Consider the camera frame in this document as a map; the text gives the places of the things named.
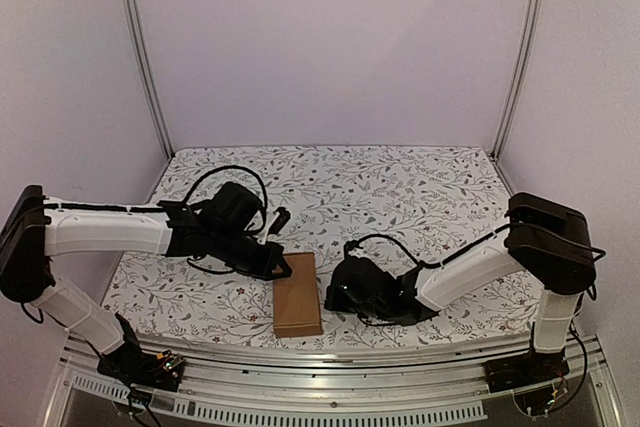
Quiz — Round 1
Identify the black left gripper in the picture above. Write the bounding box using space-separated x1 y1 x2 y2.
209 227 292 282

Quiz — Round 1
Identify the brown cardboard box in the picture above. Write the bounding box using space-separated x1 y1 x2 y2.
273 252 323 338

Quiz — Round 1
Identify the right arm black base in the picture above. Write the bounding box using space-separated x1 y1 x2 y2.
483 349 570 393

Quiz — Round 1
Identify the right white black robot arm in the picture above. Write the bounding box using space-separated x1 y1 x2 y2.
324 192 606 383

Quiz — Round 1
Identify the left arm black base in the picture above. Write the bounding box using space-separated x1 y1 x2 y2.
97 327 186 392

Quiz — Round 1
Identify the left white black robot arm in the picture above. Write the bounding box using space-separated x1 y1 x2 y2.
1 182 292 381

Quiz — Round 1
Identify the floral patterned table mat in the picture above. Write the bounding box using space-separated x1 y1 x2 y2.
103 146 541 351

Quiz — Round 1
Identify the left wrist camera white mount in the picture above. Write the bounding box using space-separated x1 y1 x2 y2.
257 207 291 245

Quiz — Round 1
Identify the aluminium front rail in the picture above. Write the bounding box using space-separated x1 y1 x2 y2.
45 335 625 426

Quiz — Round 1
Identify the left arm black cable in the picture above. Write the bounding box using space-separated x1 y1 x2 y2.
42 165 269 233

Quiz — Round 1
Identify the right aluminium frame post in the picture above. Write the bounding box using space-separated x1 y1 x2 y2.
490 0 542 163

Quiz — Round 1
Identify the aluminium frame post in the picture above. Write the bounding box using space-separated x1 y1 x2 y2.
122 0 175 160
490 0 542 163

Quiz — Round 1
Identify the left aluminium frame post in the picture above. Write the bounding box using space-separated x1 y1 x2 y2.
122 0 175 160

